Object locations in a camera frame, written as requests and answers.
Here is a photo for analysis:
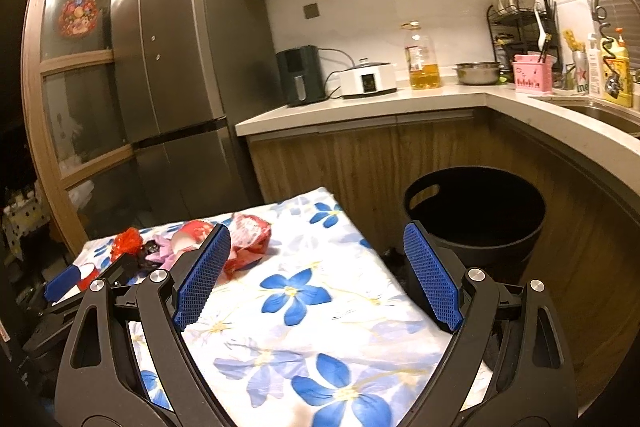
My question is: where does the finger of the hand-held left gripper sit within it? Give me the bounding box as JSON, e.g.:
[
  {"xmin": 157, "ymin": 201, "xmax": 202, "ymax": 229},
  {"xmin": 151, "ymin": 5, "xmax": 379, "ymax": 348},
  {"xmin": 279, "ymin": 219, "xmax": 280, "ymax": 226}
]
[
  {"xmin": 106, "ymin": 255, "xmax": 147, "ymax": 294},
  {"xmin": 44, "ymin": 264, "xmax": 98, "ymax": 306}
]

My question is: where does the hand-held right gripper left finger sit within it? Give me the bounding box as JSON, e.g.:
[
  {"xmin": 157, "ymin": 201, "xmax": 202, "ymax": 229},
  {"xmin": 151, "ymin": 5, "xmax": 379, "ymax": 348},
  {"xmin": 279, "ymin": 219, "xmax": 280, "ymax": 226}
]
[{"xmin": 54, "ymin": 223, "xmax": 232, "ymax": 427}]

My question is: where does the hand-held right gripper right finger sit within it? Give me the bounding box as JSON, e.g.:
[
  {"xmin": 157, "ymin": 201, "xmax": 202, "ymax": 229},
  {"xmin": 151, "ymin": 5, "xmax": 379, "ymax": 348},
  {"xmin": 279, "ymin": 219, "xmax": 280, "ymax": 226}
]
[{"xmin": 403, "ymin": 219, "xmax": 578, "ymax": 427}]

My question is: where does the red crinkled plastic bag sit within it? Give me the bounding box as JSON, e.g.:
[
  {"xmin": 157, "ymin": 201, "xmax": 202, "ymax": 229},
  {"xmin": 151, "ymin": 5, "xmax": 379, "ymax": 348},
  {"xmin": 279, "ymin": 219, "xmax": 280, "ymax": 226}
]
[{"xmin": 111, "ymin": 228, "xmax": 147, "ymax": 259}]

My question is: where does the red paper cup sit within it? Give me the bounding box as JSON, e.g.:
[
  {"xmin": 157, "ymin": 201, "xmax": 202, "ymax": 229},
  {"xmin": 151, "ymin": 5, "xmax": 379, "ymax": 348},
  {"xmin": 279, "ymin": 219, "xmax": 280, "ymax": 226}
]
[
  {"xmin": 170, "ymin": 219, "xmax": 217, "ymax": 254},
  {"xmin": 71, "ymin": 263, "xmax": 103, "ymax": 293}
]

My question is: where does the black plastic bag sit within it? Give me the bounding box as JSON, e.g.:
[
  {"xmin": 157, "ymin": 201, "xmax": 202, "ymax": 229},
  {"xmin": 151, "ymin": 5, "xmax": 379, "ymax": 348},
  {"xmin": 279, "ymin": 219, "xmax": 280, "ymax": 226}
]
[{"xmin": 137, "ymin": 241, "xmax": 167, "ymax": 266}]

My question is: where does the pink wrapper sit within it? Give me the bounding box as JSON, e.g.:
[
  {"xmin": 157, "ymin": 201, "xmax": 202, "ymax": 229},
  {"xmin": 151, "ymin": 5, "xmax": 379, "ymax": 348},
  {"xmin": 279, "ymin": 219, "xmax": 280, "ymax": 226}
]
[{"xmin": 149, "ymin": 234, "xmax": 176, "ymax": 269}]

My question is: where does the red snack wrapper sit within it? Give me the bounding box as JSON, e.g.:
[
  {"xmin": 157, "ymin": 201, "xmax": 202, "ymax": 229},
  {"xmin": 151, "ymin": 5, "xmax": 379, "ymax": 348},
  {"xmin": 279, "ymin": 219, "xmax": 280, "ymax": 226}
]
[{"xmin": 219, "ymin": 213, "xmax": 274, "ymax": 281}]

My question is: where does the black trash bin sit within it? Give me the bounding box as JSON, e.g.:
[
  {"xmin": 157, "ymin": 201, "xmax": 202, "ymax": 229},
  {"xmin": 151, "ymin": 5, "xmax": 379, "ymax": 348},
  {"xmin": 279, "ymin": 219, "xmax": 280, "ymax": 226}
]
[{"xmin": 403, "ymin": 166, "xmax": 547, "ymax": 279}]

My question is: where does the polka dot covered table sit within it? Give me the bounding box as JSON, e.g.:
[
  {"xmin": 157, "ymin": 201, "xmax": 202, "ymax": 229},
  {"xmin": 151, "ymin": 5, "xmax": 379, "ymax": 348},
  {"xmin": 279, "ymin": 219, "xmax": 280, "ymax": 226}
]
[{"xmin": 0, "ymin": 192, "xmax": 51, "ymax": 254}]

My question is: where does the blue floral tablecloth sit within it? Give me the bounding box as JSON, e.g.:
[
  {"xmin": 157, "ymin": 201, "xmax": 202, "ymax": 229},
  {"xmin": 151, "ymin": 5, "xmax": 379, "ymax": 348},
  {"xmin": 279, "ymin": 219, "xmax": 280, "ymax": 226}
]
[{"xmin": 75, "ymin": 186, "xmax": 496, "ymax": 427}]

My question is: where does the wooden kitchen base cabinet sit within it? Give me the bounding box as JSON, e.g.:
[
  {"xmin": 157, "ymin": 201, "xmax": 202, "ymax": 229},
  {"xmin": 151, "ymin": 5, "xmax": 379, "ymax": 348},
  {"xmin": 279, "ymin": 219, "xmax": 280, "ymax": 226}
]
[{"xmin": 235, "ymin": 84, "xmax": 640, "ymax": 358}]

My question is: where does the wooden framed glass door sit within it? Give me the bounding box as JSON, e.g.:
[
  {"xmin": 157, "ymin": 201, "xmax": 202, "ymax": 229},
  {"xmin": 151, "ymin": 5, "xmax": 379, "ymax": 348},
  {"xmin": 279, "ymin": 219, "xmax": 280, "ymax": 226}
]
[{"xmin": 22, "ymin": 0, "xmax": 146, "ymax": 244}]

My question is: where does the white rice cooker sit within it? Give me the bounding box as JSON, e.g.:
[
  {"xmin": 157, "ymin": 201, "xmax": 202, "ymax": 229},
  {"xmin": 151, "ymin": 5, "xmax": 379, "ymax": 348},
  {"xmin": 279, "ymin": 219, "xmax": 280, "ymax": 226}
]
[{"xmin": 339, "ymin": 62, "xmax": 399, "ymax": 99}]

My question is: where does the metal bowl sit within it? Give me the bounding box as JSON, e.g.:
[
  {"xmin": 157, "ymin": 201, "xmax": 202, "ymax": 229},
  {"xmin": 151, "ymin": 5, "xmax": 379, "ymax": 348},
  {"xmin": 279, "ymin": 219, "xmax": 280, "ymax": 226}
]
[{"xmin": 453, "ymin": 62, "xmax": 506, "ymax": 86}]

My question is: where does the cooking oil bottle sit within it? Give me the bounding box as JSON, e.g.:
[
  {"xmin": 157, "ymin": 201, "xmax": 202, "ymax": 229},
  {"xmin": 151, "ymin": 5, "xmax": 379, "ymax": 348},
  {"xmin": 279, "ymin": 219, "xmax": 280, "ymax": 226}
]
[{"xmin": 400, "ymin": 22, "xmax": 444, "ymax": 90}]

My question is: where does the dark steel refrigerator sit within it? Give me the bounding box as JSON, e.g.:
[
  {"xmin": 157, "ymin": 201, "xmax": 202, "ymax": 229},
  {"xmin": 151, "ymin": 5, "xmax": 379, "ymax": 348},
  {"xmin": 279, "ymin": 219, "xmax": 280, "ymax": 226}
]
[{"xmin": 111, "ymin": 0, "xmax": 281, "ymax": 229}]

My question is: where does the pink utensil holder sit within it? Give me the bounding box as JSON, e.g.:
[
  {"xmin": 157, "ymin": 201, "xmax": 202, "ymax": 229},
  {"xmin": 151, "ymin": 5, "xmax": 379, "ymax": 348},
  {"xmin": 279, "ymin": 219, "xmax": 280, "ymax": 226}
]
[{"xmin": 511, "ymin": 54, "xmax": 555, "ymax": 96}]

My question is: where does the metal sink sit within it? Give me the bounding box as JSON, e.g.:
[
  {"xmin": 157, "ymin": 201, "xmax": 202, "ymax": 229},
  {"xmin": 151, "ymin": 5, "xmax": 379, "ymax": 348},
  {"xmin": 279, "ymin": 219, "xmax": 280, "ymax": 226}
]
[{"xmin": 530, "ymin": 99, "xmax": 640, "ymax": 136}]

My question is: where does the black air fryer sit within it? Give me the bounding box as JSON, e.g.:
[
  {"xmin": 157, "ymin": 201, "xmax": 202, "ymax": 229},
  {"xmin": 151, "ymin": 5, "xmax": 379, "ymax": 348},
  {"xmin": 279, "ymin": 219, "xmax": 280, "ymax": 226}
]
[{"xmin": 276, "ymin": 45, "xmax": 326, "ymax": 108}]

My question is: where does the drink can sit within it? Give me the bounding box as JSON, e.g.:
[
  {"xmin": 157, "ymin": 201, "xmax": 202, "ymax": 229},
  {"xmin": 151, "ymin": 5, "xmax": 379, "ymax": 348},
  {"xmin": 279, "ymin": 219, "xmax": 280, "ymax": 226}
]
[{"xmin": 572, "ymin": 51, "xmax": 591, "ymax": 96}]

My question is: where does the floral door decal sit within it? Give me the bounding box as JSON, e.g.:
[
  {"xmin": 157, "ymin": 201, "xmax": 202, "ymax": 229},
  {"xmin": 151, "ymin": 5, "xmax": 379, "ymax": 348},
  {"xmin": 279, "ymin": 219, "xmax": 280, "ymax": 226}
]
[{"xmin": 60, "ymin": 0, "xmax": 101, "ymax": 39}]

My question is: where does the black dish rack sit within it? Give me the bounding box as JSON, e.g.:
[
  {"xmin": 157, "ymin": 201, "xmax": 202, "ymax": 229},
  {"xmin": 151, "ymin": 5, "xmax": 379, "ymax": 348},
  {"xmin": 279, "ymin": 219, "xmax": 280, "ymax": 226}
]
[{"xmin": 487, "ymin": 0, "xmax": 563, "ymax": 78}]

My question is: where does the white bottle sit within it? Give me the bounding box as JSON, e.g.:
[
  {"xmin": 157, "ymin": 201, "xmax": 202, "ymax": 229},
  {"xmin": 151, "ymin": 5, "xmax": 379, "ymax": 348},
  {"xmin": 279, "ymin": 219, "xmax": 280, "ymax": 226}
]
[{"xmin": 586, "ymin": 34, "xmax": 606, "ymax": 97}]

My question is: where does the yellow bottle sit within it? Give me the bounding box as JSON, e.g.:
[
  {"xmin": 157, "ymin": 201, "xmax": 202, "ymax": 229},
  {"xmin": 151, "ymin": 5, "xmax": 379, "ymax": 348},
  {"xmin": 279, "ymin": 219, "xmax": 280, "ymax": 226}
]
[{"xmin": 604, "ymin": 27, "xmax": 634, "ymax": 108}]

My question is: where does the white spoon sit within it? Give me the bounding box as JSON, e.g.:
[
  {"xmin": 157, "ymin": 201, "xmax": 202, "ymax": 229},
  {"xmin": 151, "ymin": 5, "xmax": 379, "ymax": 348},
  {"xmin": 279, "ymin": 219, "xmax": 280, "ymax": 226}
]
[{"xmin": 534, "ymin": 4, "xmax": 547, "ymax": 53}]

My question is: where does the black power cable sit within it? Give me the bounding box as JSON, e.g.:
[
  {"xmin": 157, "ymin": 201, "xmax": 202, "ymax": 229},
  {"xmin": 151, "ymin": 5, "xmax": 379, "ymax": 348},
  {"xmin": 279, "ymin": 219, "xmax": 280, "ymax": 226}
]
[{"xmin": 320, "ymin": 48, "xmax": 359, "ymax": 100}]

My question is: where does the black coiled hose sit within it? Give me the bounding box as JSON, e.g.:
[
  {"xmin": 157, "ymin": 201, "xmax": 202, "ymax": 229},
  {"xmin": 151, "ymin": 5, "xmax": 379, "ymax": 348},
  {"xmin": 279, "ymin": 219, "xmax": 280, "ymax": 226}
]
[{"xmin": 597, "ymin": 23, "xmax": 624, "ymax": 100}]

